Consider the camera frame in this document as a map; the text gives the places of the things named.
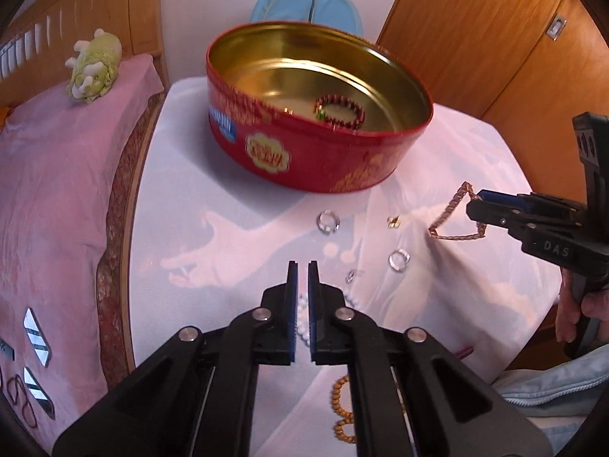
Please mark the person's right hand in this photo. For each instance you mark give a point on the person's right hand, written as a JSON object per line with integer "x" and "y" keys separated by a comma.
{"x": 566, "y": 314}

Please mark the light blue jacket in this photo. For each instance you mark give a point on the light blue jacket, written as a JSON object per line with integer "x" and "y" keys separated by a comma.
{"x": 547, "y": 385}

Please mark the red round tin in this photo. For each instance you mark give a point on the red round tin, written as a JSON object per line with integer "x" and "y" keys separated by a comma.
{"x": 304, "y": 162}

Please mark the wooden headboard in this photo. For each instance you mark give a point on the wooden headboard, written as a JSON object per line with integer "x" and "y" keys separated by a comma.
{"x": 71, "y": 0}

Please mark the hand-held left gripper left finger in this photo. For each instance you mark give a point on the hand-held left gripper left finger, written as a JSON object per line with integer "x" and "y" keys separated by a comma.
{"x": 291, "y": 314}

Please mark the wooden bed pink sheet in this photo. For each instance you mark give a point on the wooden bed pink sheet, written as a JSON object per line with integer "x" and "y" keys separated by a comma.
{"x": 57, "y": 200}

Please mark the patterned mattress edge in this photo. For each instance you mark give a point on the patterned mattress edge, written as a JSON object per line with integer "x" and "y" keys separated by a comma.
{"x": 112, "y": 247}

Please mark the light blue chair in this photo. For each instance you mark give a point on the light blue chair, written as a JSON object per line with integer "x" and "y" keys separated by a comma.
{"x": 285, "y": 2}

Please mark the green cabbage plush toy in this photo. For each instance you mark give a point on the green cabbage plush toy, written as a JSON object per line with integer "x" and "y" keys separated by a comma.
{"x": 95, "y": 66}

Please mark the orange pillow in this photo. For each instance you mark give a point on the orange pillow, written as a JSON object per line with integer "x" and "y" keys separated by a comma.
{"x": 3, "y": 116}

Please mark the rose gold wristwatch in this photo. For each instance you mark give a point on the rose gold wristwatch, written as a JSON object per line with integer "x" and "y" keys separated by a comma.
{"x": 447, "y": 208}

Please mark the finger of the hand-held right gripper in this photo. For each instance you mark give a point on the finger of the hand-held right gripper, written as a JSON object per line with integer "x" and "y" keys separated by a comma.
{"x": 499, "y": 197}
{"x": 495, "y": 216}

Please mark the white tablecloth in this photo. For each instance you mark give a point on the white tablecloth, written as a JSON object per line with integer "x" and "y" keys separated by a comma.
{"x": 214, "y": 271}

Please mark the wooden wardrobe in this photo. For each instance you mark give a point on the wooden wardrobe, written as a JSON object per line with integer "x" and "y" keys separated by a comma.
{"x": 476, "y": 33}

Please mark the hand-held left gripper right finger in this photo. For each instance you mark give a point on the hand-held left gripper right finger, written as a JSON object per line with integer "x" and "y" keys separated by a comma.
{"x": 314, "y": 314}

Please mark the purple hair clip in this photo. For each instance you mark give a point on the purple hair clip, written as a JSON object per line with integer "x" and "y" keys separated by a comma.
{"x": 464, "y": 352}

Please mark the small gold earring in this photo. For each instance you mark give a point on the small gold earring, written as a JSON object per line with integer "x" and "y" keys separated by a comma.
{"x": 393, "y": 222}

